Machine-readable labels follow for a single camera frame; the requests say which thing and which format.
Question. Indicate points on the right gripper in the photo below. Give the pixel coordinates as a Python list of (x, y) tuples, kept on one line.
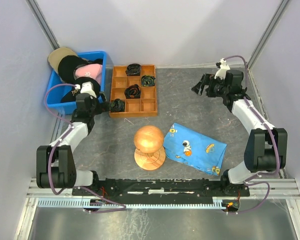
[(207, 79)]

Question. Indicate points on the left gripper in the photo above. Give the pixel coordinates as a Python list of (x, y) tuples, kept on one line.
[(104, 106)]

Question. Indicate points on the black cap gold letter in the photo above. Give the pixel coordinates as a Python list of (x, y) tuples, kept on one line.
[(75, 90)]

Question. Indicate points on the pink cap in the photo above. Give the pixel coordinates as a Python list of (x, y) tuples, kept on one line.
[(93, 71)]

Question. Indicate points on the blue astronaut print cloth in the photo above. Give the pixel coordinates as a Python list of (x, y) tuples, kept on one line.
[(194, 149)]

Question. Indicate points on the wooden hat stand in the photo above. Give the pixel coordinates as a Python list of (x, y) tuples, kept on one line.
[(149, 152)]

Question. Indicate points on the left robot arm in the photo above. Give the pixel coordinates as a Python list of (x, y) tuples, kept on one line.
[(55, 165)]

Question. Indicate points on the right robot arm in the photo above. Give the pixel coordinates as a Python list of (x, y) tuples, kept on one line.
[(266, 149)]

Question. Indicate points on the rolled dark green belt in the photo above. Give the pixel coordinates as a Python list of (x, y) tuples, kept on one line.
[(117, 106)]

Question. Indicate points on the wooden compartment tray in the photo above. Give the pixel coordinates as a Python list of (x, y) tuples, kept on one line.
[(146, 105)]

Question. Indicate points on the rolled black brown belt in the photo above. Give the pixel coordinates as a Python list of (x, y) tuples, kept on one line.
[(133, 92)]

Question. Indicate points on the blue plastic bin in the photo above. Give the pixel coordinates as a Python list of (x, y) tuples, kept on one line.
[(57, 88)]

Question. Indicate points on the rolled black belt top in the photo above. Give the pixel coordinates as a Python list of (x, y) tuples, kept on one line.
[(133, 69)]

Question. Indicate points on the rolled green black belt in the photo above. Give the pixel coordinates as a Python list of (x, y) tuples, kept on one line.
[(148, 81)]

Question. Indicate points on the black cap white lining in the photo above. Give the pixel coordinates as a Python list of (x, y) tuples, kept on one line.
[(69, 64)]

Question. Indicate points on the beige cap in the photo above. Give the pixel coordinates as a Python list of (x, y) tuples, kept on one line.
[(55, 57)]

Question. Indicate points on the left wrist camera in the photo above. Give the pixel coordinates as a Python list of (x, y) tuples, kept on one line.
[(88, 88)]

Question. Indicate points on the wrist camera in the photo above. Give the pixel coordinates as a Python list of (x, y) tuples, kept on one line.
[(88, 88), (223, 67)]

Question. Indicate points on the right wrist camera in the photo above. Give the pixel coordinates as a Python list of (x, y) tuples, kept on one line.
[(223, 67)]

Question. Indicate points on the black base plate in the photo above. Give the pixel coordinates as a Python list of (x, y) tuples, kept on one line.
[(167, 191)]

